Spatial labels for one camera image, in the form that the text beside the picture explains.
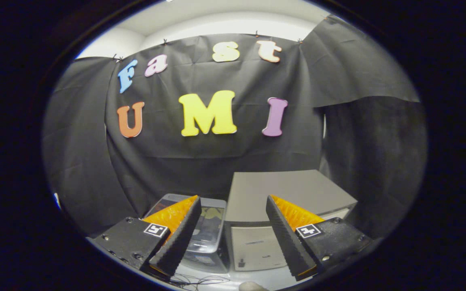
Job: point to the dark washing machine lid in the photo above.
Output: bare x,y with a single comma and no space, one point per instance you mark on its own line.
210,226

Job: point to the black backdrop cloth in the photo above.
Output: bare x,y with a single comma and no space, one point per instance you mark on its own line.
217,157

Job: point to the beige cabinet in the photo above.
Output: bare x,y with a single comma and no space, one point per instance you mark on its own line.
289,190

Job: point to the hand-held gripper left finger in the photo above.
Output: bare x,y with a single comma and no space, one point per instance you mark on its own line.
178,238

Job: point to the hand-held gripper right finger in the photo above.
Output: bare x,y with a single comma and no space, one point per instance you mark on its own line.
287,238

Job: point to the grey washing machine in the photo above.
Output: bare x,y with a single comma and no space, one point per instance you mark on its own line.
212,260

